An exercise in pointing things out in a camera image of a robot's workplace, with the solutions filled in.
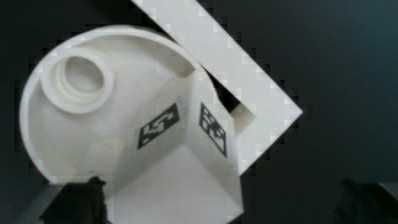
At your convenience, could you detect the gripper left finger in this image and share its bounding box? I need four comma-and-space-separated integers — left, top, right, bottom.
16, 175, 112, 224

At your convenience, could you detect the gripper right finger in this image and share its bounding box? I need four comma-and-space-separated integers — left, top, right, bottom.
332, 178, 398, 224

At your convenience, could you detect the white stool leg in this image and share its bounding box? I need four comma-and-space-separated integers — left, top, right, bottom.
96, 71, 243, 224

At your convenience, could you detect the white L-shaped barrier wall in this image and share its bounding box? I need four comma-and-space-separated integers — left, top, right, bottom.
132, 0, 302, 172

